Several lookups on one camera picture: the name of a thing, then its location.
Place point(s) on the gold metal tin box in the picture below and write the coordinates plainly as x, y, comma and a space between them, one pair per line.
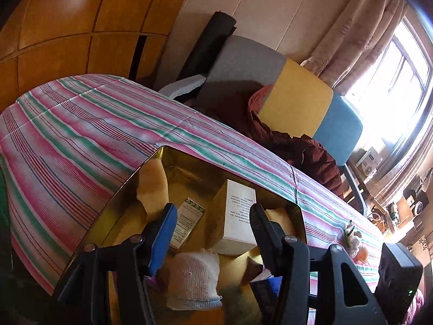
104, 282

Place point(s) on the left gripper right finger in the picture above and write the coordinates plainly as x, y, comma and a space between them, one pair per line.
271, 241

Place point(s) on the green white medicine box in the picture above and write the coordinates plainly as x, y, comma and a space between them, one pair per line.
189, 214

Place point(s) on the white sock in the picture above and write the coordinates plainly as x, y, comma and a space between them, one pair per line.
193, 279

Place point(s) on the blue tissue pack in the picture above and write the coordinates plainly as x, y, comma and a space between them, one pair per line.
266, 293

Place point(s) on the black rolled mat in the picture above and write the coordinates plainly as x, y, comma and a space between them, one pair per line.
209, 44

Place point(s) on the pink patterned curtain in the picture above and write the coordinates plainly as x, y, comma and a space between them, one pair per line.
355, 41

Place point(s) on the window frame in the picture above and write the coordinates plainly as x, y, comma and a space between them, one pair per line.
391, 98

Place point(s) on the green cracker packet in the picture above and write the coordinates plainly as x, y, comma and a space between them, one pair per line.
347, 234

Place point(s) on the striped pink green bedsheet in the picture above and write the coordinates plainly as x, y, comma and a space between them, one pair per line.
68, 145

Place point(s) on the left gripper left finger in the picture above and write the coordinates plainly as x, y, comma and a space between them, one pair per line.
157, 236

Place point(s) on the tricolour fabric armchair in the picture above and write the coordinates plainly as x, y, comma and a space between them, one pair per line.
294, 101

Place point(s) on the beige scrunchie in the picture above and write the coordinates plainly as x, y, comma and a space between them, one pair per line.
354, 240

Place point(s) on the white boxed appliance carton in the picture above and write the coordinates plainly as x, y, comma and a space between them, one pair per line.
368, 163

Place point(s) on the large white carton box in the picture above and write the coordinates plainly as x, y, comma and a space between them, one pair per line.
228, 230

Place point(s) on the wooden wardrobe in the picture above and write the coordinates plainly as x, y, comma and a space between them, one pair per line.
44, 40

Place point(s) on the purple snack pouch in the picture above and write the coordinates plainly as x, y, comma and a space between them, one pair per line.
151, 282

